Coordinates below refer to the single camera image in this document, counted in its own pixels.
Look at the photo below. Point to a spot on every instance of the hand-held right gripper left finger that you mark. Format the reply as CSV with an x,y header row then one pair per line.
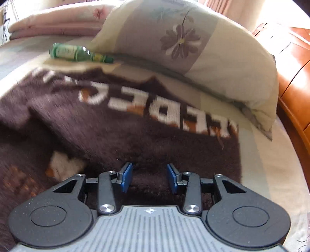
x,y
126,177

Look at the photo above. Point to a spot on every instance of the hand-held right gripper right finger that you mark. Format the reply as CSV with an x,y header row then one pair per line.
x,y
172,178

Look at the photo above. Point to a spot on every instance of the brown knit sweater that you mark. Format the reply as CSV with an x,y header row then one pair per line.
x,y
109,135

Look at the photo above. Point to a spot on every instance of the striped bed sheet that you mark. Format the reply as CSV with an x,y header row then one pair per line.
x,y
266,169

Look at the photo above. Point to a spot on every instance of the floral pillow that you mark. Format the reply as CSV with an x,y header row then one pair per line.
x,y
205,53

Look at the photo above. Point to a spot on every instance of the green glass bottle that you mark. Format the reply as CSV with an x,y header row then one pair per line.
x,y
70,52

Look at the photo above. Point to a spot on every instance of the wooden headboard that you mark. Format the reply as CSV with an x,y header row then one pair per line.
x,y
295,80

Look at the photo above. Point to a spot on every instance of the folded pink floral quilt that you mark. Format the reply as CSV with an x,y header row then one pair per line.
x,y
60,21

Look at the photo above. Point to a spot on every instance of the pink patterned curtain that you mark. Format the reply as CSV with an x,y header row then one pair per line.
x,y
218,6

